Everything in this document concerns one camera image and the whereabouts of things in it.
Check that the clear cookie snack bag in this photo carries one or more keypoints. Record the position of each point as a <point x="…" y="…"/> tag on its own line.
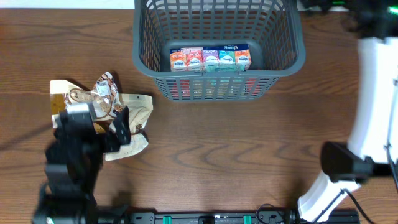
<point x="104" y="97"/>

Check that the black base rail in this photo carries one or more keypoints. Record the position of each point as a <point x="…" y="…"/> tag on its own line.
<point x="268" y="215"/>

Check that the white teal small packet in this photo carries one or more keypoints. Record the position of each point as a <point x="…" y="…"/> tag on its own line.
<point x="222" y="82"/>

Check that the grey plastic basket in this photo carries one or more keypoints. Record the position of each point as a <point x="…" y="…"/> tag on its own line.
<point x="272" y="30"/>

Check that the orange pasta bag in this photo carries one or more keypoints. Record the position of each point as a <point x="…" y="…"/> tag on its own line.
<point x="195" y="89"/>

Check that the multicolour tissue pack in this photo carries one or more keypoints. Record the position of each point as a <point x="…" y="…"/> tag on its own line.
<point x="200" y="59"/>

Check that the beige pantry snack pouch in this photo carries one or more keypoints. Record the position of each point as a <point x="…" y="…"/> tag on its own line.
<point x="64" y="93"/>

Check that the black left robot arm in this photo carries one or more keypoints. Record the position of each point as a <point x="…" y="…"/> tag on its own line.
<point x="74" y="160"/>

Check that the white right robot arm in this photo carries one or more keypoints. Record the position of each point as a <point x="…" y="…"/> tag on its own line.
<point x="373" y="140"/>

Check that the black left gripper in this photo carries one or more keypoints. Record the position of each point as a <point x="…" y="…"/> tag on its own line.
<point x="112" y="143"/>

